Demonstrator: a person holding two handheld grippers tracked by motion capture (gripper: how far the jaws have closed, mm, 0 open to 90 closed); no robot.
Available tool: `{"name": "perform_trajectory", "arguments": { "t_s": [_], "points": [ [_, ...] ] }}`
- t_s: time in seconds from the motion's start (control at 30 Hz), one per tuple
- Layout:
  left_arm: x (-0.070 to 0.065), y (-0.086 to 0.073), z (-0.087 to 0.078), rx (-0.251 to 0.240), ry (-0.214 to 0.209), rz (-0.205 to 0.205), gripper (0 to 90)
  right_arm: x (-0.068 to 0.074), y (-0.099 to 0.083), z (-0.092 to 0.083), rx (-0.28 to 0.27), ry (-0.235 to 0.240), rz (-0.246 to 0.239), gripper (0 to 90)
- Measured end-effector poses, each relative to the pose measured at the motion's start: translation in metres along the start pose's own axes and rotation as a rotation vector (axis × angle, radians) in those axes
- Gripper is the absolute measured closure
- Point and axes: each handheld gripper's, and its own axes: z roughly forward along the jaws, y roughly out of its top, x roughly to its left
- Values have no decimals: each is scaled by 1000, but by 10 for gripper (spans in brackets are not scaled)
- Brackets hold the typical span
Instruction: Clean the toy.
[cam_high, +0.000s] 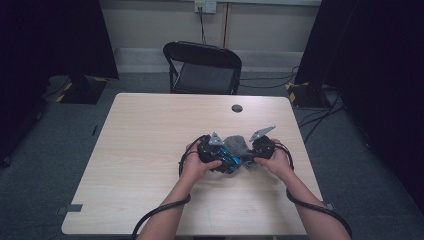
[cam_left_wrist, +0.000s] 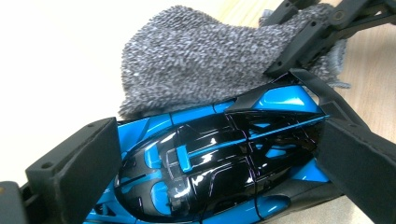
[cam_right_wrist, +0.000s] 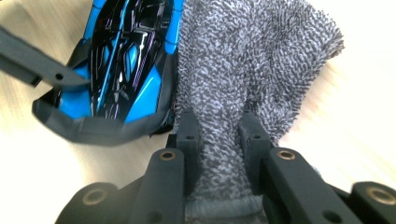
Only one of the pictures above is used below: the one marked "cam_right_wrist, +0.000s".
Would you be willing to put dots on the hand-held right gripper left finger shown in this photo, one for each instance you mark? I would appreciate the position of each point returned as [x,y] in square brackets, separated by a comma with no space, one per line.
[188,146]

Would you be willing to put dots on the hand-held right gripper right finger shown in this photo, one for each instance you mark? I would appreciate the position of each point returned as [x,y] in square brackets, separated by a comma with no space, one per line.
[253,149]

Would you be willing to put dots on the gray terry cloth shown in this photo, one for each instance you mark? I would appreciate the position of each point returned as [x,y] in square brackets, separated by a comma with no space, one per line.
[243,62]

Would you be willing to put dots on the blue toy car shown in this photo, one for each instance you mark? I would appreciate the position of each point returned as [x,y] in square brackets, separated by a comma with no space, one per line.
[130,62]

